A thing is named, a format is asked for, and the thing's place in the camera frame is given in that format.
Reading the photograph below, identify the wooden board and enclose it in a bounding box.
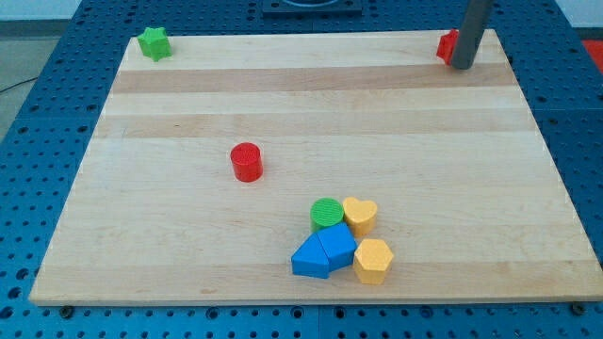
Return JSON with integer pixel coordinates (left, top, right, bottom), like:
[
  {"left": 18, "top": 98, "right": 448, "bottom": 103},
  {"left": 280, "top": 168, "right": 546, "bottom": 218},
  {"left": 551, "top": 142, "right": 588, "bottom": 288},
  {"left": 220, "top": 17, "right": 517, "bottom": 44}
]
[{"left": 29, "top": 30, "right": 602, "bottom": 306}]

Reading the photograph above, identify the green cylinder block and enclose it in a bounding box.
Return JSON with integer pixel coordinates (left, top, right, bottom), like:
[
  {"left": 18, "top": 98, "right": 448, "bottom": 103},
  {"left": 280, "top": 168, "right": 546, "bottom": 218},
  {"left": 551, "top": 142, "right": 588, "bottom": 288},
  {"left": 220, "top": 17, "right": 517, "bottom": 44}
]
[{"left": 310, "top": 198, "right": 344, "bottom": 233}]

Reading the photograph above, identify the red cylinder block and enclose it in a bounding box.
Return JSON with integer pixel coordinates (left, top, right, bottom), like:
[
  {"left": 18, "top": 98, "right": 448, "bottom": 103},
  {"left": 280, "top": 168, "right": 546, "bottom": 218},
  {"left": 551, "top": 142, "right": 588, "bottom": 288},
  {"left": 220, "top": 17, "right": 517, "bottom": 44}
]
[{"left": 230, "top": 142, "right": 263, "bottom": 183}]

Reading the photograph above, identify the yellow heart block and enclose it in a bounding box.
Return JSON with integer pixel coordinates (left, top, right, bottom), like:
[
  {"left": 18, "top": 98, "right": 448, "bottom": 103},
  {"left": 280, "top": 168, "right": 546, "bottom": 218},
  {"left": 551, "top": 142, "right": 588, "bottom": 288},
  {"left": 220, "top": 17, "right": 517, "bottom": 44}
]
[{"left": 342, "top": 197, "right": 378, "bottom": 237}]

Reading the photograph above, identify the blue pentagon block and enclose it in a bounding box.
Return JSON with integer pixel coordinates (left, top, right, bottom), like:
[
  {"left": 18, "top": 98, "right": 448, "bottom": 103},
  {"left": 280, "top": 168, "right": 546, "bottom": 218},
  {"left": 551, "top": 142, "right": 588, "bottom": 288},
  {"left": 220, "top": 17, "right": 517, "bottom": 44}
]
[{"left": 318, "top": 222, "right": 357, "bottom": 271}]

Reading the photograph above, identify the blue triangle block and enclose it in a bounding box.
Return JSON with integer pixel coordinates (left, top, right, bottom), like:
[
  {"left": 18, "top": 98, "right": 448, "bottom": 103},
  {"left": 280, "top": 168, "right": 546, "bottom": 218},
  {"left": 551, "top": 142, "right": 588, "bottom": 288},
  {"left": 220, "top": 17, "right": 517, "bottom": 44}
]
[{"left": 291, "top": 234, "right": 330, "bottom": 279}]

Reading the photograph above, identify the yellow hexagon block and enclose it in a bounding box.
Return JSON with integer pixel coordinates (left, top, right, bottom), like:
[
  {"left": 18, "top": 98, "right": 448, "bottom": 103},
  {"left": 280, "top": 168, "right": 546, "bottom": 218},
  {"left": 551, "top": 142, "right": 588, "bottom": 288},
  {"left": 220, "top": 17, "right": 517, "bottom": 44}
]
[{"left": 352, "top": 238, "right": 394, "bottom": 284}]

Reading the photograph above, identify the green star block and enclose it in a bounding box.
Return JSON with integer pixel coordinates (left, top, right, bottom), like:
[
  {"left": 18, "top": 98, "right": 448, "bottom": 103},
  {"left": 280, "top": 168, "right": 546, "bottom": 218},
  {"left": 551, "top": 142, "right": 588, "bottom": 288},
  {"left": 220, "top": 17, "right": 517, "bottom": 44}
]
[{"left": 137, "top": 27, "right": 171, "bottom": 62}]

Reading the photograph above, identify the red star block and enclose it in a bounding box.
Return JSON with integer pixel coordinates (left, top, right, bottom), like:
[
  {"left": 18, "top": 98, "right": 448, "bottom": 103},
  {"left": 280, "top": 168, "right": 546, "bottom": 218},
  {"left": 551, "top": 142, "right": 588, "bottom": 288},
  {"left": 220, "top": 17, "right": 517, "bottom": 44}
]
[{"left": 436, "top": 29, "right": 459, "bottom": 65}]

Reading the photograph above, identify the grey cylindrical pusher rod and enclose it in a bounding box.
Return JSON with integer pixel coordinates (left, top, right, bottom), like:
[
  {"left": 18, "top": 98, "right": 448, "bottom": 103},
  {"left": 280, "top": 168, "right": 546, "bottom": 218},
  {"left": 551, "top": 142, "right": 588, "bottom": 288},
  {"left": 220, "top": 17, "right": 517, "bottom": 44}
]
[{"left": 450, "top": 0, "right": 494, "bottom": 70}]

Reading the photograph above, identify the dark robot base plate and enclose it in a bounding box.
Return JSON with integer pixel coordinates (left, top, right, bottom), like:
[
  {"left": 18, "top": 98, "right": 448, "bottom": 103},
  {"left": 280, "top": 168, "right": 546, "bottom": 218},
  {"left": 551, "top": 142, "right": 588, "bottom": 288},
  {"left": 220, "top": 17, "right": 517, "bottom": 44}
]
[{"left": 261, "top": 0, "right": 364, "bottom": 17}]

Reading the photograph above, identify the black cable on floor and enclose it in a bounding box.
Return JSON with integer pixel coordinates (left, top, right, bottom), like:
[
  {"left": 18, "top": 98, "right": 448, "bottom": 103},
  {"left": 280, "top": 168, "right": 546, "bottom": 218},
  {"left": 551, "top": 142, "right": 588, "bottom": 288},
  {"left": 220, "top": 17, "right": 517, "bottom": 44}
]
[{"left": 0, "top": 76, "right": 39, "bottom": 94}]

